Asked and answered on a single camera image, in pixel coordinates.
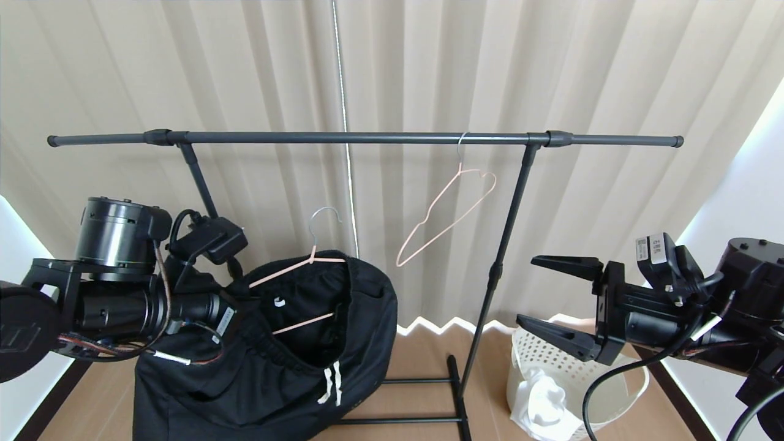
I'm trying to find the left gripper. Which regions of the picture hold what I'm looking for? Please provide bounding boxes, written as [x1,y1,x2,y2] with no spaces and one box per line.
[77,289,238,344]

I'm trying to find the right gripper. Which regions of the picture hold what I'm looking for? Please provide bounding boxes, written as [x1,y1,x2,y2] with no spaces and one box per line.
[516,255,720,366]

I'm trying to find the black shorts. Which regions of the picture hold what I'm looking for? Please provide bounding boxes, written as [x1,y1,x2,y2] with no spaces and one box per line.
[131,249,399,441]

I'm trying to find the pink clothes hanger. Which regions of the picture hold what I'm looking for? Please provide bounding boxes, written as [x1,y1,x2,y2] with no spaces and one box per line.
[395,132,498,269]
[247,206,347,337]

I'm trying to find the white laundry basket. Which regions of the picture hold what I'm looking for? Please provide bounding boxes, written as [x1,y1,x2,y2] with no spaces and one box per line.
[506,314,650,441]

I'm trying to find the black clothes rack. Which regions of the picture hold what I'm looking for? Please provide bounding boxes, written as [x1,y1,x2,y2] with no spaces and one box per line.
[48,130,684,441]

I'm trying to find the white garment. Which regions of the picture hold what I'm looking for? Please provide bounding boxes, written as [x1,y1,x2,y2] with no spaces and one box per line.
[511,367,582,441]

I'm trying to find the beige curtain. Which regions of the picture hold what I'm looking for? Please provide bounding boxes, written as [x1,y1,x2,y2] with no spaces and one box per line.
[0,0,784,337]

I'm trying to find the silver curtain wand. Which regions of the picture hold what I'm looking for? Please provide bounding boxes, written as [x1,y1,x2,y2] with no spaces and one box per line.
[331,0,363,259]

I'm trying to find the black cable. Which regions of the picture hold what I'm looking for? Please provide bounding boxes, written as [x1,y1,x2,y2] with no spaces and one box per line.
[582,312,784,441]
[58,340,163,364]

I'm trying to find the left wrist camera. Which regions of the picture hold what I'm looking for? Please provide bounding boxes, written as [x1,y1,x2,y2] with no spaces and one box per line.
[165,209,249,290]

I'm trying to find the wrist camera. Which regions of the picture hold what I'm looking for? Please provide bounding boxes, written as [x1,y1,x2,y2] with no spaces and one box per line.
[635,232,725,307]
[165,209,249,290]

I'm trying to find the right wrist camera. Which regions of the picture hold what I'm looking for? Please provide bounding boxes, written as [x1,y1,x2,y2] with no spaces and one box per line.
[635,232,725,307]

